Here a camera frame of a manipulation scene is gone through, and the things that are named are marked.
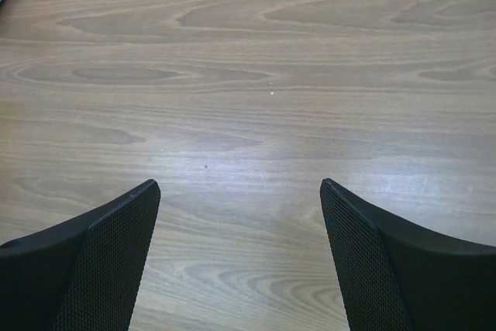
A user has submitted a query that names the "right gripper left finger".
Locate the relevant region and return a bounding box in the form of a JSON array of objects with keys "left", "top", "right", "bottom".
[{"left": 1, "top": 180, "right": 160, "bottom": 330}]

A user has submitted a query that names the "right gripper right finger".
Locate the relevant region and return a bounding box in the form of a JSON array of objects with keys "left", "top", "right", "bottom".
[{"left": 320, "top": 178, "right": 495, "bottom": 330}]

